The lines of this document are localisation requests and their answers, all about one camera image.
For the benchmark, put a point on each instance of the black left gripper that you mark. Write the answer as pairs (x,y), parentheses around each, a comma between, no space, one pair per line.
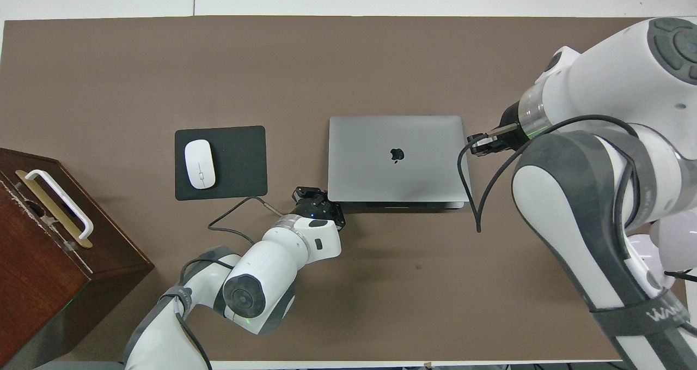
(313,209)

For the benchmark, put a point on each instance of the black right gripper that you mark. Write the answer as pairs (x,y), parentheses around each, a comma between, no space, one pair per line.
(511,127)

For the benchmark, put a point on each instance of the grey aluminium laptop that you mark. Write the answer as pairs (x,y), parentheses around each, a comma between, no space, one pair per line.
(381,168)

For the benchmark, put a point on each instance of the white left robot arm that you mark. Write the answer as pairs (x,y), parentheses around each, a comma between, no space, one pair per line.
(272,261)

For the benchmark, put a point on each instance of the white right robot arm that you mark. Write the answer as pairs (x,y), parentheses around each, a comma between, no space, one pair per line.
(599,76)

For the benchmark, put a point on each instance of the black mouse pad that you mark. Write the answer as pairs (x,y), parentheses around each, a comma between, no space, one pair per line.
(239,163)

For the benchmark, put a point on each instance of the white computer mouse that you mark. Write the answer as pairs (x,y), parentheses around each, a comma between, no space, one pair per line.
(200,165)

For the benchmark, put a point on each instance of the brown table mat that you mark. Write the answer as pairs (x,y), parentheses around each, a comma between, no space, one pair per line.
(163,76)

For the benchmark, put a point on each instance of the dark brown wooden box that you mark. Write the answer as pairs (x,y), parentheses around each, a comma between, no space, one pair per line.
(43,261)

